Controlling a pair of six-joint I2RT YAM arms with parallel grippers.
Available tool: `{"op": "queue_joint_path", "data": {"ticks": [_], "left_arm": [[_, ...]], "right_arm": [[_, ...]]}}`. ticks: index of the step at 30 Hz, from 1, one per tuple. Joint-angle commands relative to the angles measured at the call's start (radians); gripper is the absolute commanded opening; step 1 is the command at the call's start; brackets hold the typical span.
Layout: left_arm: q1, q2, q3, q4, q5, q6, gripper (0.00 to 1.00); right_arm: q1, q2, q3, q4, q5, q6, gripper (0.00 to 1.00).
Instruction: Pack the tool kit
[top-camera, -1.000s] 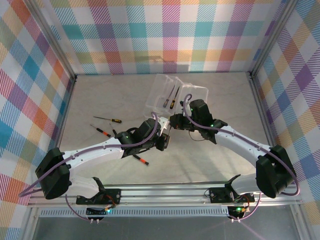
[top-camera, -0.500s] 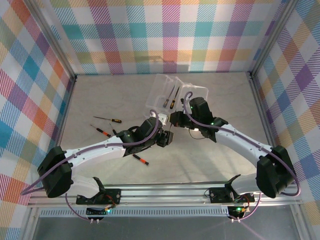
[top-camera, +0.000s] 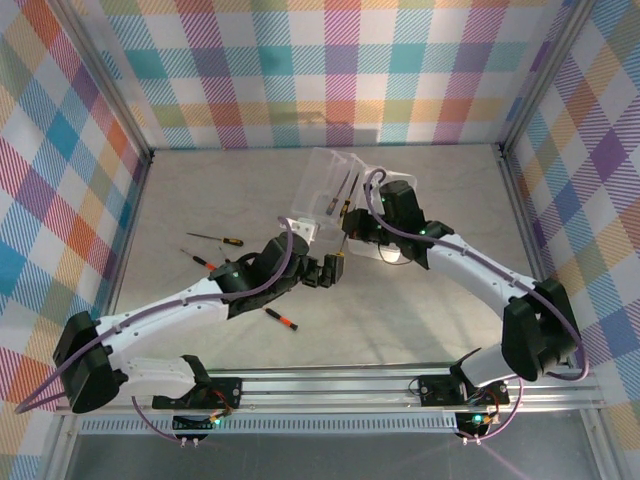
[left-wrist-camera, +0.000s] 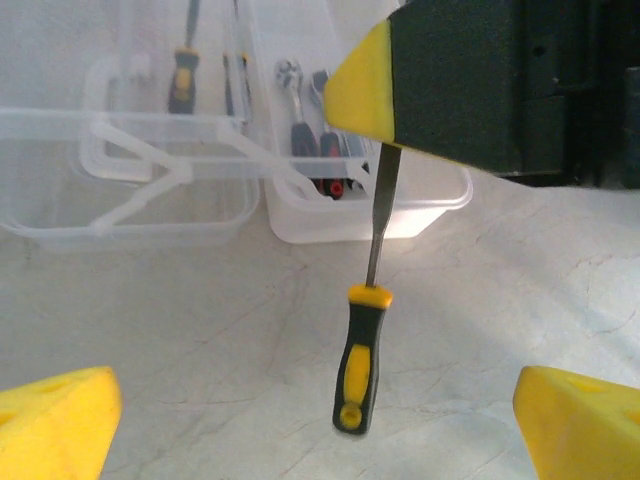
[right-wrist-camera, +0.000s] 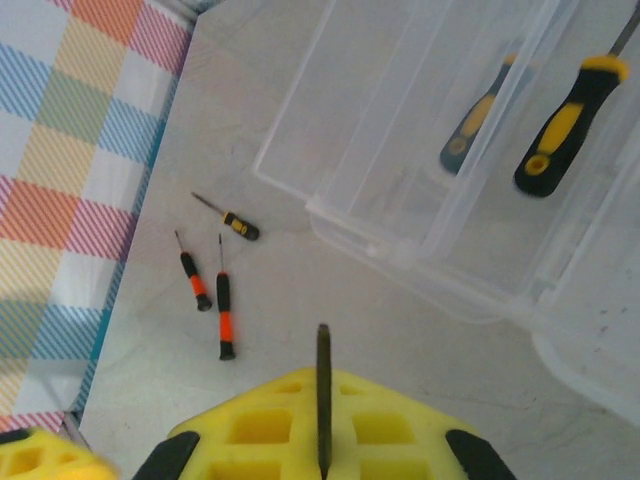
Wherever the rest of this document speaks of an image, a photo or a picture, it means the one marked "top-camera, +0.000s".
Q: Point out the clear plastic tool box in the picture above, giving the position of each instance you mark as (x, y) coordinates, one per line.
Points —
(325, 170)

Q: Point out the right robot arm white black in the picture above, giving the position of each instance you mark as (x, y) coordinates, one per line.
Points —
(480, 270)

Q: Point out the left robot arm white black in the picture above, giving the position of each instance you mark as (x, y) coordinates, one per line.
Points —
(160, 315)

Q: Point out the black left controller board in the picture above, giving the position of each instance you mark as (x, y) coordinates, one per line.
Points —
(187, 425)

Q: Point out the black controller board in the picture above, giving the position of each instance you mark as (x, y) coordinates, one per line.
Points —
(472, 425)
(187, 425)

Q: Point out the black right controller board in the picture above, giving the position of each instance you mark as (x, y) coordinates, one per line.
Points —
(472, 425)

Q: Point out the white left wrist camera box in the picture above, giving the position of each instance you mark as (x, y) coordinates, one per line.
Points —
(306, 229)

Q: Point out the aluminium mounting rail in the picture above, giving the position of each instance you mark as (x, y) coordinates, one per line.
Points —
(325, 387)

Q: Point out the aluminium table edge rail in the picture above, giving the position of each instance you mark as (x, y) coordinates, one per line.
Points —
(520, 210)
(131, 220)

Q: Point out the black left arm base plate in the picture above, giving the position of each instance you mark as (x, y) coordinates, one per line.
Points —
(225, 387)

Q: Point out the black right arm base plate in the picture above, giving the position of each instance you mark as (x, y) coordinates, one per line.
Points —
(435, 390)

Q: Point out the aluminium frame post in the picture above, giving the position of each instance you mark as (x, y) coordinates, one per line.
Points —
(107, 80)
(545, 75)

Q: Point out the aluminium frame leg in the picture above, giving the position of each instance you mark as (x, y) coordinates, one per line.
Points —
(597, 445)
(60, 450)

